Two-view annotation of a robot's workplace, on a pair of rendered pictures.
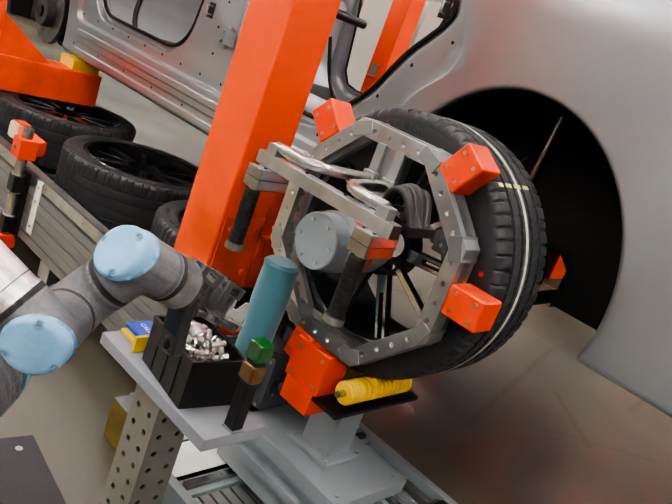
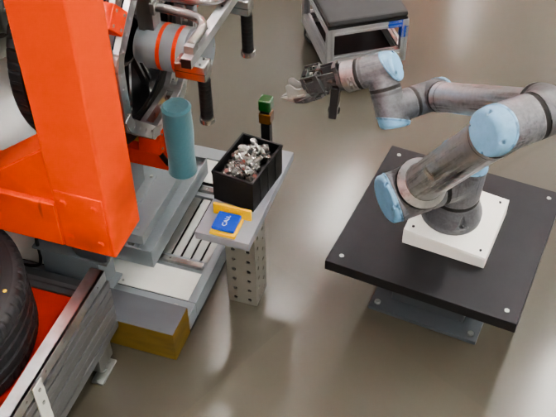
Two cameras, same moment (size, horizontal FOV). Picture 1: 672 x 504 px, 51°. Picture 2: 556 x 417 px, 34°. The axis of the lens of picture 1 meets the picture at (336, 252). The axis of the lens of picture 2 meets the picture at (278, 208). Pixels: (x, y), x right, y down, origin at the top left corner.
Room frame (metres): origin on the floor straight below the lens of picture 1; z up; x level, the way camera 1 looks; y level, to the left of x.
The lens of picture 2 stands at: (2.01, 2.19, 2.37)
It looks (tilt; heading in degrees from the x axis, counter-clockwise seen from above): 44 degrees down; 251
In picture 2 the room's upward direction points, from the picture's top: 1 degrees counter-clockwise
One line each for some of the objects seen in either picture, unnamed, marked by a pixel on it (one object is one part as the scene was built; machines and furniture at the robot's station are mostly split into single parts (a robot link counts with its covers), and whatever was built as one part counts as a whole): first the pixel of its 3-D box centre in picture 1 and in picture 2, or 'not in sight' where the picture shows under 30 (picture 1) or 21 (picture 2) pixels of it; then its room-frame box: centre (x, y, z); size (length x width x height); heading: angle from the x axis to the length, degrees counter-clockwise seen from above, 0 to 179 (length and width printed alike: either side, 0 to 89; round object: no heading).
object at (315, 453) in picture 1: (335, 417); (122, 166); (1.74, -0.16, 0.32); 0.40 x 0.30 x 0.28; 52
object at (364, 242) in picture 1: (373, 242); (236, 2); (1.34, -0.06, 0.93); 0.09 x 0.05 x 0.05; 142
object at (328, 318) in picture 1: (346, 287); (246, 33); (1.32, -0.04, 0.83); 0.04 x 0.04 x 0.16
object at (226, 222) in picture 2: (145, 332); (226, 222); (1.53, 0.36, 0.47); 0.07 x 0.07 x 0.02; 52
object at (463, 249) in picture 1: (364, 242); (152, 44); (1.61, -0.06, 0.85); 0.54 x 0.07 x 0.54; 52
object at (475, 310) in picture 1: (470, 307); not in sight; (1.42, -0.31, 0.85); 0.09 x 0.08 x 0.07; 52
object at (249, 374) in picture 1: (252, 371); (266, 116); (1.30, 0.07, 0.59); 0.04 x 0.04 x 0.04; 52
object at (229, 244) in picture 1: (243, 217); (205, 98); (1.53, 0.22, 0.83); 0.04 x 0.04 x 0.16
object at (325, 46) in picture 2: not in sight; (353, 26); (0.57, -0.88, 0.17); 0.43 x 0.36 x 0.34; 84
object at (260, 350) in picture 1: (260, 350); (266, 103); (1.30, 0.07, 0.64); 0.04 x 0.04 x 0.04; 52
